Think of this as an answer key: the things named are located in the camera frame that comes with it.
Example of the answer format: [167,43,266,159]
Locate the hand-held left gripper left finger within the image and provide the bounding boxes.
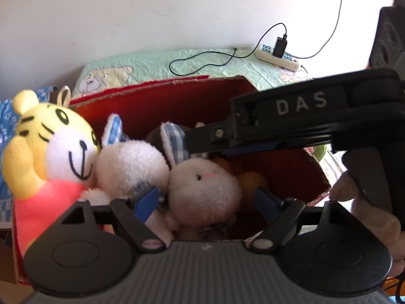
[62,186,167,253]

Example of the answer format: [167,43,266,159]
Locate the person's right hand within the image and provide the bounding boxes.
[329,170,403,278]

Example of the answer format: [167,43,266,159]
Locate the white power strip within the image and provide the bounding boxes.
[256,44,300,72]

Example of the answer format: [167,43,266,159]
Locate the red cardboard box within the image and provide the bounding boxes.
[13,75,332,287]

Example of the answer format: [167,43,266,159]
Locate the green plush toy black arms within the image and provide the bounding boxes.
[312,144,330,163]

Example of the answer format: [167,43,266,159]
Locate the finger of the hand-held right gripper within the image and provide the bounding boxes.
[184,120,279,157]

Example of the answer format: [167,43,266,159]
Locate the black charger plug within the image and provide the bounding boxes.
[273,34,289,59]

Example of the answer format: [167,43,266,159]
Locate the yellow tiger plush toy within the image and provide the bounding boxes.
[2,85,110,255]

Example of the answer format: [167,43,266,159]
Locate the black charger cable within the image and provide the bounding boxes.
[169,23,287,77]

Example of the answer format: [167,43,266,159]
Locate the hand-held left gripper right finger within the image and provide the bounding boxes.
[251,187,352,254]

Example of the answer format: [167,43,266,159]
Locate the grey power strip cable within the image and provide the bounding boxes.
[296,0,350,60]

